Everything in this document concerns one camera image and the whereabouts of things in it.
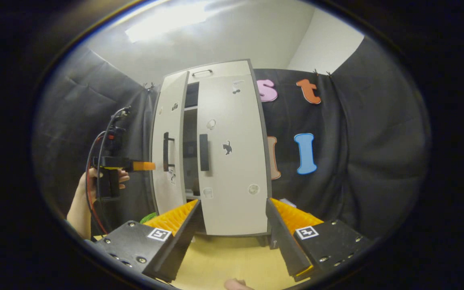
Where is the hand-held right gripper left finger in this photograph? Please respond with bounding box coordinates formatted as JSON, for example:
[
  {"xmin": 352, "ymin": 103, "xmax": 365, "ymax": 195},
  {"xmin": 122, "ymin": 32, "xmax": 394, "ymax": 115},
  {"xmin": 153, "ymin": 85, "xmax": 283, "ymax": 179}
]
[{"xmin": 94, "ymin": 199, "xmax": 201, "ymax": 283}]

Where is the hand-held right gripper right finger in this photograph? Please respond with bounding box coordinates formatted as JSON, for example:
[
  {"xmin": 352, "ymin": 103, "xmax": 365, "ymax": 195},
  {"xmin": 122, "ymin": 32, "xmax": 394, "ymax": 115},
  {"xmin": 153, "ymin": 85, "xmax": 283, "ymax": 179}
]
[{"xmin": 265, "ymin": 197, "xmax": 373, "ymax": 282}]

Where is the white cabinet door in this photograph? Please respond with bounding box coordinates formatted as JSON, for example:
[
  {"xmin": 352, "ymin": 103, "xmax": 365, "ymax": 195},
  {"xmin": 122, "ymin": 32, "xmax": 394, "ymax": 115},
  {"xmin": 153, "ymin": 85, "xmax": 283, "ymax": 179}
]
[
  {"xmin": 151, "ymin": 71, "xmax": 189, "ymax": 215},
  {"xmin": 196, "ymin": 74, "xmax": 270, "ymax": 236}
]

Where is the white shoe cabinet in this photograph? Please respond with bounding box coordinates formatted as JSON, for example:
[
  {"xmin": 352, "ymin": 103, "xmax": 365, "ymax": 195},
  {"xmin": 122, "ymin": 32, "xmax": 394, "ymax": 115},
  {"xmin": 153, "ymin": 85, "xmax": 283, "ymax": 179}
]
[{"xmin": 151, "ymin": 59, "xmax": 273, "ymax": 237}]

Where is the black backdrop cloth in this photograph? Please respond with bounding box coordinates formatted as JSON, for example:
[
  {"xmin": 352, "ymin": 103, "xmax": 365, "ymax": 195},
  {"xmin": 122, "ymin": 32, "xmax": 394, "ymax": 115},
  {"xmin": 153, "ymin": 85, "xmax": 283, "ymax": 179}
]
[{"xmin": 33, "ymin": 36, "xmax": 432, "ymax": 242}]

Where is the red gripper cable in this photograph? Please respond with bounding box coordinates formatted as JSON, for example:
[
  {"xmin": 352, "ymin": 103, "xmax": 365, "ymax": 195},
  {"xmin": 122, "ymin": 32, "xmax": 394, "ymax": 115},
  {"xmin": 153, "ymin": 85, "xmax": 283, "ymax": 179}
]
[{"xmin": 85, "ymin": 133, "xmax": 110, "ymax": 235}]

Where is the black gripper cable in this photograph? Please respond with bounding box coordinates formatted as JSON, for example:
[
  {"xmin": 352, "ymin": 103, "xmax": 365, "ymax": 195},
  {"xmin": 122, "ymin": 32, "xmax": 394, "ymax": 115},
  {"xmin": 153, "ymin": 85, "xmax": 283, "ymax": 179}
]
[{"xmin": 96, "ymin": 107, "xmax": 132, "ymax": 200}]

